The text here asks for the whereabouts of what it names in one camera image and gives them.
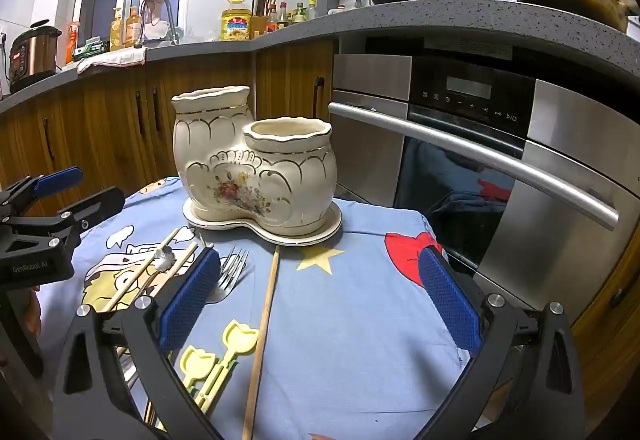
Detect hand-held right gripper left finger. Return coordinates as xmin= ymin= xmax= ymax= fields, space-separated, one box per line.
xmin=52 ymin=247 xmax=223 ymax=440

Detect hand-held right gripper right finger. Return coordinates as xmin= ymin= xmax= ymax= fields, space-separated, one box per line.
xmin=417 ymin=247 xmax=586 ymax=440

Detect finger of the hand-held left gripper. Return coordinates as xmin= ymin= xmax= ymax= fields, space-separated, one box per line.
xmin=50 ymin=186 xmax=126 ymax=241
xmin=0 ymin=166 xmax=84 ymax=218

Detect yellow tulip plastic stick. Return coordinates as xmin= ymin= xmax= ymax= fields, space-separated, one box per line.
xmin=192 ymin=319 xmax=262 ymax=416
xmin=180 ymin=345 xmax=221 ymax=393

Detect cream ceramic double holder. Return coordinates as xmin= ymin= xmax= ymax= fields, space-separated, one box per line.
xmin=171 ymin=86 xmax=338 ymax=235

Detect small white paper wad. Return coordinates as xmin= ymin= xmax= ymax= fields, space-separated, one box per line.
xmin=152 ymin=245 xmax=176 ymax=271

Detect blue cartoon printed tablecloth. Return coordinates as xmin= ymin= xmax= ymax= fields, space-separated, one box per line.
xmin=37 ymin=176 xmax=473 ymax=440

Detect white dish cloth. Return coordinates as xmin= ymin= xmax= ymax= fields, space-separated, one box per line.
xmin=76 ymin=47 xmax=147 ymax=73

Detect electric pressure cooker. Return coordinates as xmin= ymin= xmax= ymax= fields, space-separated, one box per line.
xmin=9 ymin=20 xmax=63 ymax=93

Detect green packet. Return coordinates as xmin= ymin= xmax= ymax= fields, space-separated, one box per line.
xmin=72 ymin=40 xmax=108 ymax=61

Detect orange spray bottle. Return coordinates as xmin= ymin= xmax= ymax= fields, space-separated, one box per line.
xmin=65 ymin=22 xmax=81 ymax=65

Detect cream ceramic saucer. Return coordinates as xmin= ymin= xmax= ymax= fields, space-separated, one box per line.
xmin=182 ymin=197 xmax=343 ymax=247

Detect yellow dish soap bottle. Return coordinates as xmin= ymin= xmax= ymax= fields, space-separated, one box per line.
xmin=110 ymin=7 xmax=125 ymax=51
xmin=125 ymin=6 xmax=143 ymax=48

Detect wooden kitchen cabinets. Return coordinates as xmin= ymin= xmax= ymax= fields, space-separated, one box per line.
xmin=0 ymin=40 xmax=336 ymax=215

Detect metal kitchen faucet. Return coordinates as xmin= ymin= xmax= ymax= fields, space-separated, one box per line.
xmin=139 ymin=0 xmax=180 ymax=45

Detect steel built-in oven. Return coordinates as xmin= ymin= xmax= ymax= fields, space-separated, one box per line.
xmin=327 ymin=37 xmax=640 ymax=321

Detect yellow cooking oil bottle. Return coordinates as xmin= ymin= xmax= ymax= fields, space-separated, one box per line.
xmin=220 ymin=8 xmax=251 ymax=41

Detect steel oven handle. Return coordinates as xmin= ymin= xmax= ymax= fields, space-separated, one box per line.
xmin=327 ymin=102 xmax=620 ymax=231

